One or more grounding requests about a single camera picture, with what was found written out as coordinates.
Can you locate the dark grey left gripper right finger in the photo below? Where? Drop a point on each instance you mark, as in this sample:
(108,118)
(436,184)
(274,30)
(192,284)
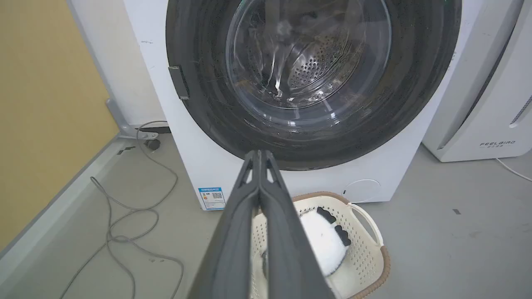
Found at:
(286,249)

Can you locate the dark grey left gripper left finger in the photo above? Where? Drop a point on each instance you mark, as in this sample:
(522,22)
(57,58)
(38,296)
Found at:
(232,249)

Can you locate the white front-load washing machine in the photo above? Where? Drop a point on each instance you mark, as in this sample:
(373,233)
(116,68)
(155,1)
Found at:
(199,137)

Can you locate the round black washing machine door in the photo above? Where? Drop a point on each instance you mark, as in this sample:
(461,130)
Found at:
(316,79)

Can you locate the white and black plush toy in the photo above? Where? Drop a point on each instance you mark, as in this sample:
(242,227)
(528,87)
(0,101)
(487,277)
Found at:
(326,241)

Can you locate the blue energy label sticker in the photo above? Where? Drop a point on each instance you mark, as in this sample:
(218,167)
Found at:
(212,198)

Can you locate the cream plastic laundry basket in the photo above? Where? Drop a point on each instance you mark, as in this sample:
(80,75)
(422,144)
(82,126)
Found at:
(365,257)

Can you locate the white air purifier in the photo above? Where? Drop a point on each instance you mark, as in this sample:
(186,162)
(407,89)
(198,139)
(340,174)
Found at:
(490,104)

